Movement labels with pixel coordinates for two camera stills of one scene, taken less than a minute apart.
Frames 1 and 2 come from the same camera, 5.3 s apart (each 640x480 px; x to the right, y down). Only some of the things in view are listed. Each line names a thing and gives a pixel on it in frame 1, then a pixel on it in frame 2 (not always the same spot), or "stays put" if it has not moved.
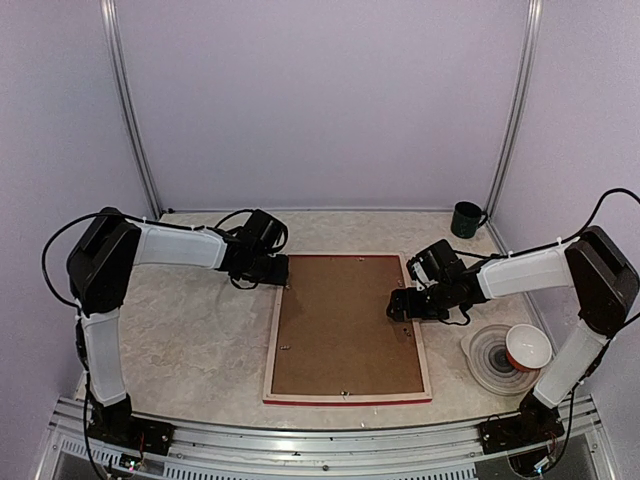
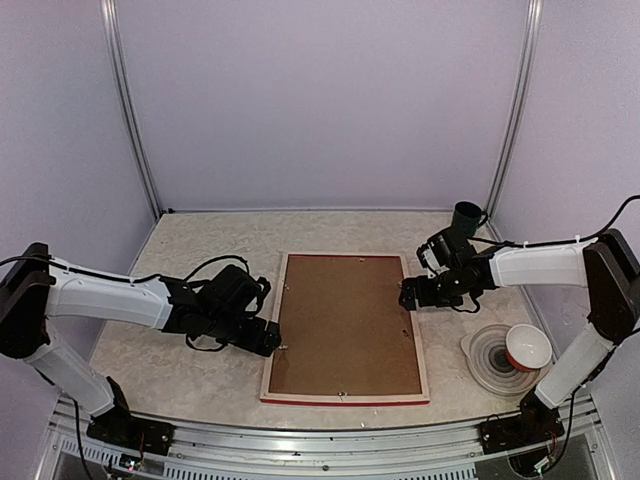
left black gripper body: (262, 272) → (227, 332)
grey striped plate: (489, 366) stays put
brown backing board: (335, 334) stays put
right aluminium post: (532, 35) stays put
